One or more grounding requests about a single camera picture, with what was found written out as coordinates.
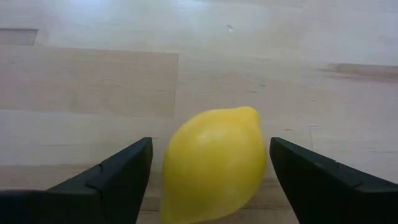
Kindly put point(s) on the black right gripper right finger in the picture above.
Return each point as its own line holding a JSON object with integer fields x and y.
{"x": 326, "y": 196}

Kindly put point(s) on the yellow lemon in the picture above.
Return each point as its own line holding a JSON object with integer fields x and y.
{"x": 214, "y": 168}

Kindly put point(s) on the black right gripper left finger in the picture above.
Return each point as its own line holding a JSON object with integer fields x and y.
{"x": 93, "y": 196}

